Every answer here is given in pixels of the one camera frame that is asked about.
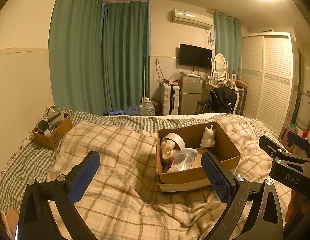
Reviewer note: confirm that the black wall television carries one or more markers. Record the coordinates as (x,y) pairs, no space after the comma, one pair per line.
(195,56)

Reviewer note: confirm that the white louvered wardrobe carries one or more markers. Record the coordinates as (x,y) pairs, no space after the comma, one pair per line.
(268,70)

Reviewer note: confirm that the large green curtain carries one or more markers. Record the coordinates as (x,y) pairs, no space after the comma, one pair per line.
(99,54)

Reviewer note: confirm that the white oval vanity mirror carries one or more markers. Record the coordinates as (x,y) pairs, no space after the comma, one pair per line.
(220,66)

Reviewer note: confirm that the green checked bed sheet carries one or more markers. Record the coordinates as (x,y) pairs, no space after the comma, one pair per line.
(34,161)

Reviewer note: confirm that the white rabbit figurine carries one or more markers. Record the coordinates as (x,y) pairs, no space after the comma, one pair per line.
(208,137)

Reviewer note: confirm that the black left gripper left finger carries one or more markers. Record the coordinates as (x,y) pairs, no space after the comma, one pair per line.
(36,220)

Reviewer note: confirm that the large open cardboard box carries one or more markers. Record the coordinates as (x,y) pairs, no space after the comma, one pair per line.
(195,178)

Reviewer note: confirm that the black jacket on chair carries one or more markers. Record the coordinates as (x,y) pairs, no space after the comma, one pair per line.
(221,100)

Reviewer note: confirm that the clear water jug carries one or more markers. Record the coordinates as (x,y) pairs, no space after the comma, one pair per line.
(146,108)

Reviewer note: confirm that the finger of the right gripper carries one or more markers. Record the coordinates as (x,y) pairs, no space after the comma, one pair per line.
(302,143)
(272,149)

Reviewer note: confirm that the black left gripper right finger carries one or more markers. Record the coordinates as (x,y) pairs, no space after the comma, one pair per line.
(264,220)

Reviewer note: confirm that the small cardboard box with items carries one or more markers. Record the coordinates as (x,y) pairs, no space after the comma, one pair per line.
(51,127)

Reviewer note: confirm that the white air conditioner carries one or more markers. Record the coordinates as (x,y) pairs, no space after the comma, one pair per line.
(191,18)

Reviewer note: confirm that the white suitcase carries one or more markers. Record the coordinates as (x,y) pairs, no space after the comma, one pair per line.
(170,98)

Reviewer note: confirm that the grey mini refrigerator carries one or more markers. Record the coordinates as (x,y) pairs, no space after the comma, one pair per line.
(190,94)

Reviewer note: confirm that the green curtain right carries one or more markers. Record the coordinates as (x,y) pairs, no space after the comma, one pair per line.
(228,40)

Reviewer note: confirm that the cream plaid blanket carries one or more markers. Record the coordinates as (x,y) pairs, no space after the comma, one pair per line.
(124,200)

